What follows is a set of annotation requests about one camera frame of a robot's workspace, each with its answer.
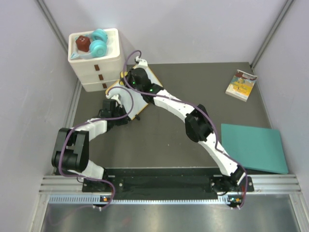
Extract yellow framed whiteboard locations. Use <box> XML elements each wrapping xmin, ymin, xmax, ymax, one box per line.
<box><xmin>106</xmin><ymin>65</ymin><xmax>162</xmax><ymax>120</ymax></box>

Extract grey perforated cable duct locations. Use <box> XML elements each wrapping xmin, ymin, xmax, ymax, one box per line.
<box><xmin>49</xmin><ymin>195</ymin><xmax>230</xmax><ymax>205</ymax></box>

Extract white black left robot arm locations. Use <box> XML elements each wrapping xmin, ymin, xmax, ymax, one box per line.
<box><xmin>51</xmin><ymin>99</ymin><xmax>130</xmax><ymax>192</ymax></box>

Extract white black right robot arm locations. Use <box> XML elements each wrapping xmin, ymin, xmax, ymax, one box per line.
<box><xmin>123</xmin><ymin>68</ymin><xmax>248</xmax><ymax>191</ymax></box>

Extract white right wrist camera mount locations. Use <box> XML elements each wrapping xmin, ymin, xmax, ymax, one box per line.
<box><xmin>135</xmin><ymin>56</ymin><xmax>148</xmax><ymax>69</ymax></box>

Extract colourful paperback book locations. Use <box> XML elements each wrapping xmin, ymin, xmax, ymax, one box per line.
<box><xmin>225</xmin><ymin>70</ymin><xmax>257</xmax><ymax>102</ymax></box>

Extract aluminium frame rail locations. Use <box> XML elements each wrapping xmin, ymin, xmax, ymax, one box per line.
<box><xmin>39</xmin><ymin>174</ymin><xmax>301</xmax><ymax>195</ymax></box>

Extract turquoise headphones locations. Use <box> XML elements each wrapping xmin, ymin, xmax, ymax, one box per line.
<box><xmin>70</xmin><ymin>29</ymin><xmax>108</xmax><ymax>60</ymax></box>

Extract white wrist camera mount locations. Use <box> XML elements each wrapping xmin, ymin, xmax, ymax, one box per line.
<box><xmin>106</xmin><ymin>94</ymin><xmax>122</xmax><ymax>106</ymax></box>
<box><xmin>135</xmin><ymin>56</ymin><xmax>148</xmax><ymax>69</ymax></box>

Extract white three drawer unit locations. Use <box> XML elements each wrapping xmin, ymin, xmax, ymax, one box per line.
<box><xmin>68</xmin><ymin>28</ymin><xmax>125</xmax><ymax>92</ymax></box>

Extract teal foam pad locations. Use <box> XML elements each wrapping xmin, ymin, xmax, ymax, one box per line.
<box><xmin>221</xmin><ymin>124</ymin><xmax>288</xmax><ymax>174</ymax></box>

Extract dark red cube toy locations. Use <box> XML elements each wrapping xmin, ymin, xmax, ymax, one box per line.
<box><xmin>75</xmin><ymin>35</ymin><xmax>91</xmax><ymax>52</ymax></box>

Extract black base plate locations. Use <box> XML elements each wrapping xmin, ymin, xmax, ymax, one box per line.
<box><xmin>82</xmin><ymin>168</ymin><xmax>255</xmax><ymax>200</ymax></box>

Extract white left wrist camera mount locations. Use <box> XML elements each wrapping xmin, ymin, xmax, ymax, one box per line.
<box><xmin>106</xmin><ymin>94</ymin><xmax>122</xmax><ymax>106</ymax></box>

